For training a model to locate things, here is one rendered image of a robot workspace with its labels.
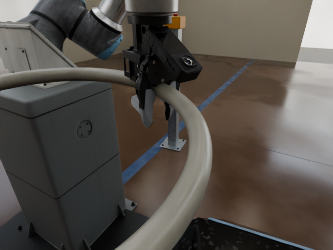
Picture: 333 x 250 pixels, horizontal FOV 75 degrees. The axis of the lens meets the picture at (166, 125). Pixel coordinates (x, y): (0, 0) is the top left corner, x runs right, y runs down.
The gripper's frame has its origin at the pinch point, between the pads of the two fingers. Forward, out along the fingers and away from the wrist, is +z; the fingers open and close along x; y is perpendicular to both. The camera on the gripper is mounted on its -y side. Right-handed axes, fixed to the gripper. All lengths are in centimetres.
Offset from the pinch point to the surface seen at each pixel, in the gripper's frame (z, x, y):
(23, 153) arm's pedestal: 31, 23, 57
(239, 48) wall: 99, -534, 304
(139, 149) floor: 97, -62, 103
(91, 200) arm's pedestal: 64, 4, 48
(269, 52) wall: 99, -560, 230
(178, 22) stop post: -7, -91, 89
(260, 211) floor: 92, -79, -3
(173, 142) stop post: 93, -88, 87
